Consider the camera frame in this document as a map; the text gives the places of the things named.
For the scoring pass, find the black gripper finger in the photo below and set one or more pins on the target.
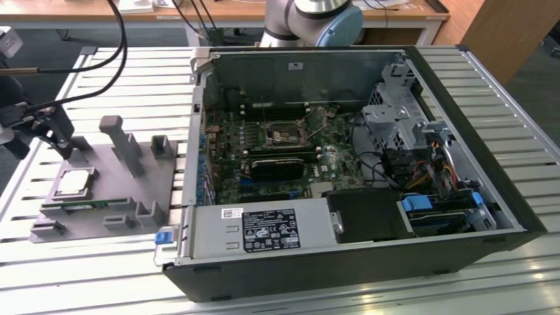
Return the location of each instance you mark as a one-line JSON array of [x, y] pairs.
[[18, 149], [59, 126]]

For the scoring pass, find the silver CPU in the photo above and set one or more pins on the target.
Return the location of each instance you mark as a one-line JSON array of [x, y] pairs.
[[74, 181]]

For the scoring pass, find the metal locking lever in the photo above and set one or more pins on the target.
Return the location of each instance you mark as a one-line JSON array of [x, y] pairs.
[[319, 130], [263, 110]]

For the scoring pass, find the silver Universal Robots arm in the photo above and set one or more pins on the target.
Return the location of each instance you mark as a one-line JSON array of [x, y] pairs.
[[306, 19]]

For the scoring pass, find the CPU socket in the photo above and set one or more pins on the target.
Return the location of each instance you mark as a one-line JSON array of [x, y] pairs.
[[285, 135]]

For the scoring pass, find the grey parts rack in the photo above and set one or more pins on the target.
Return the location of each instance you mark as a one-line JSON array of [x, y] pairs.
[[110, 183]]

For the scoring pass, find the green RAM stick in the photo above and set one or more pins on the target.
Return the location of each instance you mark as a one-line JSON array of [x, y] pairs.
[[102, 204]]

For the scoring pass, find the wooden desk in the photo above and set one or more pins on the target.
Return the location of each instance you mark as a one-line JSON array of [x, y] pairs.
[[66, 11]]

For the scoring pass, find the white cardboard box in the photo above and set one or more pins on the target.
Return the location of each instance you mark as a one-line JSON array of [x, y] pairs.
[[141, 8]]

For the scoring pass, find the blue case latch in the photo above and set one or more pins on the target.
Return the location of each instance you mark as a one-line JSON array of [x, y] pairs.
[[163, 238]]

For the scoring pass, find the white box blue print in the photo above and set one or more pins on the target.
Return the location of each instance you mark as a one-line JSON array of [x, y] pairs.
[[169, 3]]

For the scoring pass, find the silver power supply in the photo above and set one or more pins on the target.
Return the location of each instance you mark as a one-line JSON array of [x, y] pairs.
[[210, 229]]

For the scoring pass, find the black RAM slot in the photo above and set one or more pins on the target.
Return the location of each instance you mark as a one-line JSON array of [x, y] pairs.
[[281, 117], [311, 157], [281, 149], [281, 108], [281, 104], [281, 113], [281, 153]]

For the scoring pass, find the black graphics card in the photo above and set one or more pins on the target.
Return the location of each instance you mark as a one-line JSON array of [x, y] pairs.
[[275, 170]]

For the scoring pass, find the white barcode sticker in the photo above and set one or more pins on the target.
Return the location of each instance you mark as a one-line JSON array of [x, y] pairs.
[[297, 66]]

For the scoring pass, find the silver chipset heatsink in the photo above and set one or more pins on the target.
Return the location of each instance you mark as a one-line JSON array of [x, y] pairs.
[[322, 190]]

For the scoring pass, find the green motherboard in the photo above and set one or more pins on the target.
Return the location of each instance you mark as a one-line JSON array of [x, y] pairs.
[[342, 160]]

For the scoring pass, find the black PC case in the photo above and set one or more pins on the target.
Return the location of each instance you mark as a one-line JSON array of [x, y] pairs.
[[306, 279]]

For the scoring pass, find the black drive cover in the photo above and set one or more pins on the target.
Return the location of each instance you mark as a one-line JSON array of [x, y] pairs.
[[373, 210]]

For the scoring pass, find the silver drive cage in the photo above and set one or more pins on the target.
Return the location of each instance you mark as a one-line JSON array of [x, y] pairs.
[[397, 113]]

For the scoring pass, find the blue disk carrier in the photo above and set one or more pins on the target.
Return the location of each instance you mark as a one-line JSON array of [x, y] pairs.
[[415, 204]]

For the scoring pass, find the blue bay tab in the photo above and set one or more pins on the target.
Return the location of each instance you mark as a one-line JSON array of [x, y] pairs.
[[477, 201]]

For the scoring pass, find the disk bay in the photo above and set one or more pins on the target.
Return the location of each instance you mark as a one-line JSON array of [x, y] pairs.
[[487, 221]]

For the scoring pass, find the wooden cabinet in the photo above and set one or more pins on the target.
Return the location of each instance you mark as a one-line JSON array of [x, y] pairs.
[[503, 39]]

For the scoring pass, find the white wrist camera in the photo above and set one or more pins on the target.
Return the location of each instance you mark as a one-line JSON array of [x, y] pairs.
[[9, 41]]

